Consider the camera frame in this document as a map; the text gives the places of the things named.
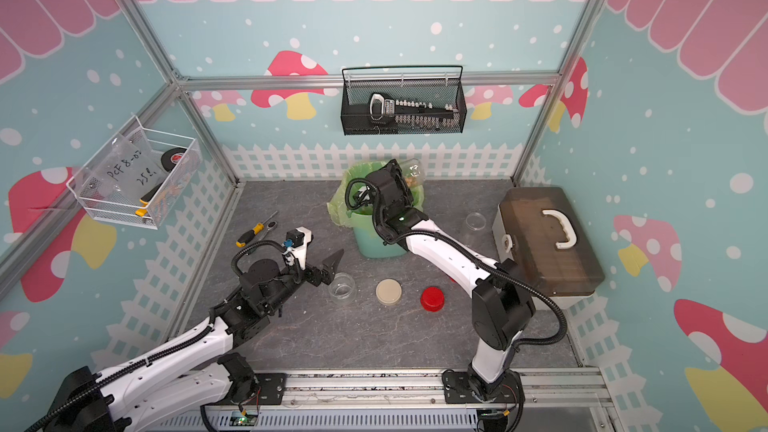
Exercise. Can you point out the green plastic bin liner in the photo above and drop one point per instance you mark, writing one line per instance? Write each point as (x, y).
(337, 207)

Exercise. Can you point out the black wire mesh basket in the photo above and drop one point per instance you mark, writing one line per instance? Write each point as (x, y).
(438, 84)

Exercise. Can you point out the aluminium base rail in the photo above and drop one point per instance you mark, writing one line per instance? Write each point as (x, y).
(571, 399)

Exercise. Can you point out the clear wall bin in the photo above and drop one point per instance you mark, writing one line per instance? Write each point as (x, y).
(111, 183)

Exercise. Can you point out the black tape roll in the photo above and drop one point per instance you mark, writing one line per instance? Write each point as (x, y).
(170, 158)

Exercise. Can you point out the yellow utility knife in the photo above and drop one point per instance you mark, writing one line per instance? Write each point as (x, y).
(150, 203)

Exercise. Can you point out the socket wrench set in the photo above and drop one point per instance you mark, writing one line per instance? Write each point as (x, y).
(401, 115)

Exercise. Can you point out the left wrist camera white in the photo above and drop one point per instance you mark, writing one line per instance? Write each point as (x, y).
(295, 247)

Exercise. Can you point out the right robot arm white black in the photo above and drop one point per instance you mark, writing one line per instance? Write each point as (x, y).
(502, 304)

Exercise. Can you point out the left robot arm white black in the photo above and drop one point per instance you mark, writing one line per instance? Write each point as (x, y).
(200, 366)

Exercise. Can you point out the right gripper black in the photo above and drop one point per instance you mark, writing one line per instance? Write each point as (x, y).
(398, 178)

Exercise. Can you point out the green trash bin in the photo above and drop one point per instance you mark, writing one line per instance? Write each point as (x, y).
(370, 244)

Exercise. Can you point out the peanut jar beige lid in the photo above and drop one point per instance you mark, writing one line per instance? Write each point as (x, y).
(343, 288)

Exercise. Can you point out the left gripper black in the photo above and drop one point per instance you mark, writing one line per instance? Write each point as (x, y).
(328, 271)

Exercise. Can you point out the yellow black screwdriver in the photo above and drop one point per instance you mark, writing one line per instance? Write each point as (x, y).
(262, 229)

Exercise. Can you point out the peanut jar red lid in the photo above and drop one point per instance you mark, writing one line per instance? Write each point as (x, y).
(474, 223)
(413, 172)

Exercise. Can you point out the brown lidded tool box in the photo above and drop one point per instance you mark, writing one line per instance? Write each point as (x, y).
(538, 228)

